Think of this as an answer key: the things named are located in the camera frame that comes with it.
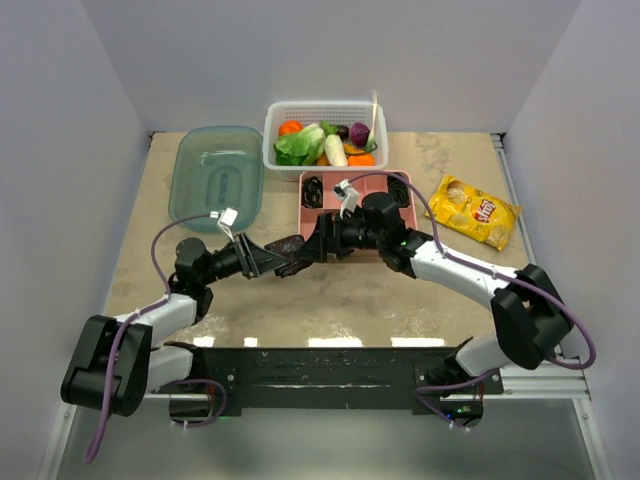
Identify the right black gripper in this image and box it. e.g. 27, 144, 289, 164
296, 211, 385, 263

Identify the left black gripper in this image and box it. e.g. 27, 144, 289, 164
200, 233, 288, 287

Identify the dark patterned necktie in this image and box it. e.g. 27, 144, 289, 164
265, 234, 312, 278

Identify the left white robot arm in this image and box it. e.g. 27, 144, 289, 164
60, 233, 304, 417

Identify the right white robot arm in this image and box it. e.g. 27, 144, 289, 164
300, 192, 571, 393

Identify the pink divided organizer tray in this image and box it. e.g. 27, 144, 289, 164
298, 171, 432, 262

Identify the rolled black tie left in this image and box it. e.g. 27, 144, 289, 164
301, 176, 323, 209

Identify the rolled black tie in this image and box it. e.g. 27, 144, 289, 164
301, 176, 323, 209
387, 172, 411, 208

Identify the green lettuce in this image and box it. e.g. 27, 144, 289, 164
274, 124, 326, 166

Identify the teal transparent container lid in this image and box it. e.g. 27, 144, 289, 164
168, 126, 264, 233

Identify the rolled black tie right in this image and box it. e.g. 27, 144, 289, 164
387, 172, 411, 208

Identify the white daikon radish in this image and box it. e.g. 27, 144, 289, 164
324, 134, 348, 167

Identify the white plastic basket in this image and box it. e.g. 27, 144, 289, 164
262, 100, 389, 181

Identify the green onion stalk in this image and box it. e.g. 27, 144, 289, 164
364, 90, 379, 153

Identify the dark eggplant toy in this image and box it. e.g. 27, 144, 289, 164
336, 125, 350, 141

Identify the purple onion toy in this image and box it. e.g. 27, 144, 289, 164
348, 122, 370, 148

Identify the orange pumpkin toy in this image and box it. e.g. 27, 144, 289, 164
279, 120, 304, 136

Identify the yellow chips bag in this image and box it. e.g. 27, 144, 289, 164
429, 174, 522, 251

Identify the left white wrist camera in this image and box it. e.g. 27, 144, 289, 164
209, 207, 238, 242

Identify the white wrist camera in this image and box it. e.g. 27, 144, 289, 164
209, 207, 238, 242
333, 179, 360, 219

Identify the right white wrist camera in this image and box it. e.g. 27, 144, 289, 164
333, 179, 360, 219

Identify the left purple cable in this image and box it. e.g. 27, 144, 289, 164
83, 213, 224, 464

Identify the purple cable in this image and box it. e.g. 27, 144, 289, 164
344, 172, 597, 396
83, 213, 224, 464

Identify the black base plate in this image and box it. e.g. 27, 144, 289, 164
149, 347, 504, 419

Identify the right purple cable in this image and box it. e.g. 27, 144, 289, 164
344, 172, 597, 396

